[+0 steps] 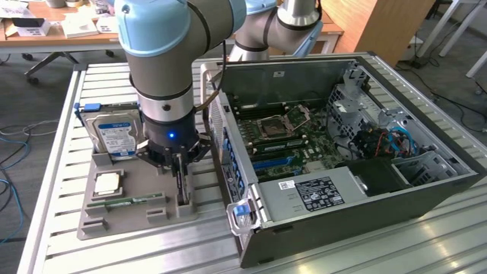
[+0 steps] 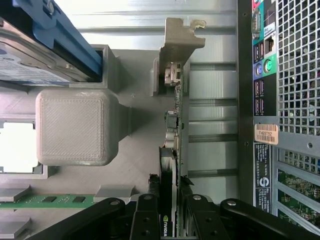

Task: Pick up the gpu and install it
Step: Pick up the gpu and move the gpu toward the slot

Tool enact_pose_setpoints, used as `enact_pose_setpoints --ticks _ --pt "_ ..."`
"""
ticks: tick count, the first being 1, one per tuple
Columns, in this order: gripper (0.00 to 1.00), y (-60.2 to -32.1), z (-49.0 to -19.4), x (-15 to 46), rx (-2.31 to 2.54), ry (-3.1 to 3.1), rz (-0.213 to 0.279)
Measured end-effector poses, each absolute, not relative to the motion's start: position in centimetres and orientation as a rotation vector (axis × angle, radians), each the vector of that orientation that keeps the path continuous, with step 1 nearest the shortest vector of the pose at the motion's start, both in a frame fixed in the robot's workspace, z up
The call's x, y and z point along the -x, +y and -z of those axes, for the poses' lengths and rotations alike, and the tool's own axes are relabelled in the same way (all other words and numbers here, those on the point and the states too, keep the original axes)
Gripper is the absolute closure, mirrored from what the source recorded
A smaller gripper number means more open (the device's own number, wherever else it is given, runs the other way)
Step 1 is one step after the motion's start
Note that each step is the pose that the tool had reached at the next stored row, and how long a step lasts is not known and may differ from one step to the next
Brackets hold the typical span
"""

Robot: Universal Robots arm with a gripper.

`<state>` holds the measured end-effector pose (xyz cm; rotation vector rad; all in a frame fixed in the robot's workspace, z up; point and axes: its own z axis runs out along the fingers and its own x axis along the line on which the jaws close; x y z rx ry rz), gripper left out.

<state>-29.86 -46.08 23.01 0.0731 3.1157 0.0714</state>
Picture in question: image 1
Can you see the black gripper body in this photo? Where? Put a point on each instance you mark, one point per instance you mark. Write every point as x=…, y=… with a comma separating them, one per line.
x=171, y=134

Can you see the black graphics card green board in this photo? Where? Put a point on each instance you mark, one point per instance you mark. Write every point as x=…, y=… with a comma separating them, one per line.
x=183, y=189

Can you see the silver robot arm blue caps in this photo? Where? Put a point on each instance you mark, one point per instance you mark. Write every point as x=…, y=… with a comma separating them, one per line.
x=163, y=71

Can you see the grey parts rack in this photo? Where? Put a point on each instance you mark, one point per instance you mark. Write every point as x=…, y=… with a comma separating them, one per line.
x=145, y=182

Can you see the hard disk in blue carrier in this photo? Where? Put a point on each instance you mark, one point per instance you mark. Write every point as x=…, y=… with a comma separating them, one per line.
x=114, y=134

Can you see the silver CPU chip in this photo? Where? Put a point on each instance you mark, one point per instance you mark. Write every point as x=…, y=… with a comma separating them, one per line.
x=107, y=183

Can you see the blue expansion slot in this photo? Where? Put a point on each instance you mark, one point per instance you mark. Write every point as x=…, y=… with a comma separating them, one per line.
x=273, y=163

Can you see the CPU socket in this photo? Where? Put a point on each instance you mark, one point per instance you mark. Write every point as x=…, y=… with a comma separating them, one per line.
x=274, y=128

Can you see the grey power supply unit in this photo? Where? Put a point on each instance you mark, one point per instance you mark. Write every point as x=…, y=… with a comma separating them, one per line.
x=274, y=199

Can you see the metal socket cover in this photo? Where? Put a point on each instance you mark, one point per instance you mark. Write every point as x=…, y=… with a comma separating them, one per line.
x=301, y=117

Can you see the green motherboard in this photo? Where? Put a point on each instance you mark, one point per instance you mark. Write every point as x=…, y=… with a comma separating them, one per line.
x=316, y=142

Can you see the silver chipset heat sink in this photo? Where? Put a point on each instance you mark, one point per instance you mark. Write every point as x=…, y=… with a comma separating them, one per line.
x=314, y=167

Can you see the black desk leg with casters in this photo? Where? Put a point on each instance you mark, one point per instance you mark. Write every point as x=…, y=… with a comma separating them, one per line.
x=50, y=61

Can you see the silver perforated drive cage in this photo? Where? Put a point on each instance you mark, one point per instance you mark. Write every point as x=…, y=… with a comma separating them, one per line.
x=350, y=105

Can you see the small white labelled box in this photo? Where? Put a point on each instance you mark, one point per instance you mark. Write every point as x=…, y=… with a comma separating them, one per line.
x=107, y=25

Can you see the wooden desk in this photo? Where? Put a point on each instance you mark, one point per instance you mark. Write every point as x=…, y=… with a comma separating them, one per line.
x=57, y=41

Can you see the open white cardboard box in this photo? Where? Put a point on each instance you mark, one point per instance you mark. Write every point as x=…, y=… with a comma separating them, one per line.
x=78, y=28

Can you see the black open PC case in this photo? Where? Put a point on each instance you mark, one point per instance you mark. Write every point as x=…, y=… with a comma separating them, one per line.
x=342, y=234

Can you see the white box with barcode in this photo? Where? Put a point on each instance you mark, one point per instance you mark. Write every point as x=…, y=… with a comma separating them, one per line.
x=34, y=30

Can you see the grey cup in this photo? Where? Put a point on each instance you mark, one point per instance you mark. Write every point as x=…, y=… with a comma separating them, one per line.
x=57, y=3

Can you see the silver disk bay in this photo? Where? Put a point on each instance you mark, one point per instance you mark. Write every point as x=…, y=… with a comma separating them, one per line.
x=426, y=168

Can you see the printed paper sheet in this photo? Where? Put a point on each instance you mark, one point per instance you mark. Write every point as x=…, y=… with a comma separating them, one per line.
x=14, y=10

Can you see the white table frame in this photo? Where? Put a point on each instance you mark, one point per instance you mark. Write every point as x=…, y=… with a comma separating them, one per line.
x=457, y=23

